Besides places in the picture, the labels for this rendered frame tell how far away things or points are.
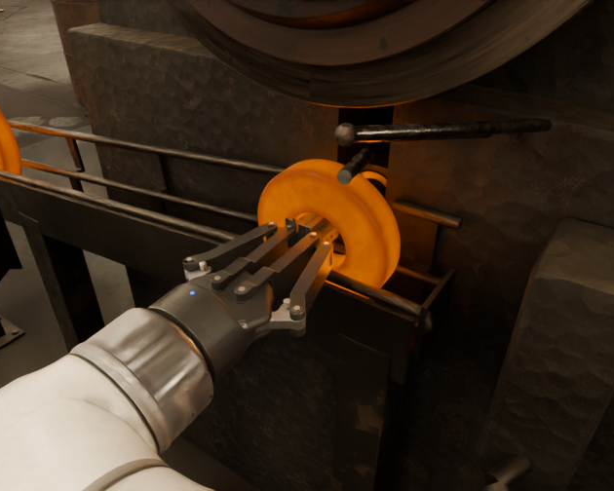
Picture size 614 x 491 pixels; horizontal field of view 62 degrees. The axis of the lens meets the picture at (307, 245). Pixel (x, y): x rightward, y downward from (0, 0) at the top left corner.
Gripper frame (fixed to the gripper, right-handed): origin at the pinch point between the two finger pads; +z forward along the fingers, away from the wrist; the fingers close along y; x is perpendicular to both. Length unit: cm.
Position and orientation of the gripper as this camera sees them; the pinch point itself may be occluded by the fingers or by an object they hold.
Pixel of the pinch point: (325, 221)
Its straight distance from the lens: 50.5
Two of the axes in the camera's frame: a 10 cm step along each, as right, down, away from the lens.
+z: 5.6, -5.0, 6.6
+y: 8.3, 3.1, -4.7
